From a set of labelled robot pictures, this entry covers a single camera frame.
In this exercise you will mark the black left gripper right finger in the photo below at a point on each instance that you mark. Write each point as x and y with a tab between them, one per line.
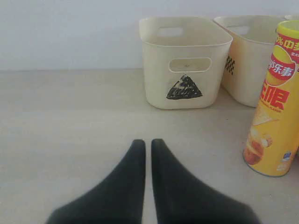
181	198

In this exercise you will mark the cream bin square mark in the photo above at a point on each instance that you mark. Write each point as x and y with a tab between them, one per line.
249	54

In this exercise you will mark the cream bin circle mark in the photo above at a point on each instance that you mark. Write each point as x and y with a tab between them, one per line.
292	17

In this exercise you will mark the cream bin triangle mark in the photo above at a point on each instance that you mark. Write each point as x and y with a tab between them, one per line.
183	61

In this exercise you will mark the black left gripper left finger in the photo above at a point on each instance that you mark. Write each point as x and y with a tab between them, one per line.
118	199

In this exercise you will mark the yellow Lays chips can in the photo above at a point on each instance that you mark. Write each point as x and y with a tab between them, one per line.
273	138

